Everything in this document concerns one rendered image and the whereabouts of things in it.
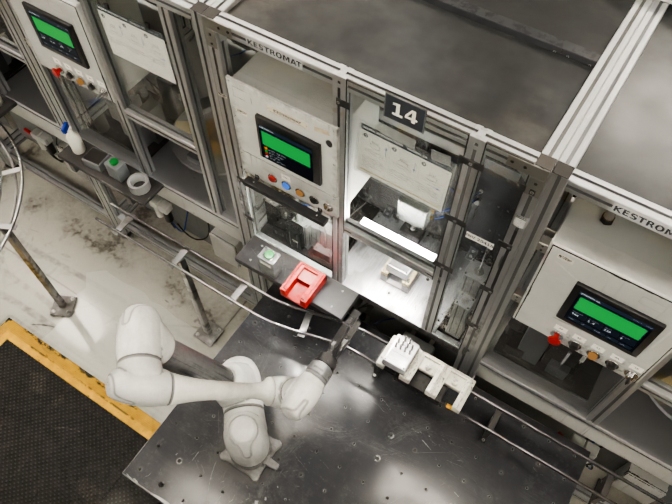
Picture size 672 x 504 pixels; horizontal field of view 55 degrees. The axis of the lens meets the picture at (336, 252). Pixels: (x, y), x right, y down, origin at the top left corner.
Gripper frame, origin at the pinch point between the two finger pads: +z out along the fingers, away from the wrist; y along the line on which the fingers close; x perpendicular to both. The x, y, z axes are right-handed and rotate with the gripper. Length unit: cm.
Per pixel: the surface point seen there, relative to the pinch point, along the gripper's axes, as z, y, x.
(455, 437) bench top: -2, -44, -50
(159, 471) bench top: -76, -44, 40
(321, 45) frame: 31, 89, 33
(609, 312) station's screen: 18, 53, -71
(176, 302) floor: 4, -112, 118
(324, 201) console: 20.4, 31.7, 25.7
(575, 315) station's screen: 18, 44, -64
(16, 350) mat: -65, -111, 171
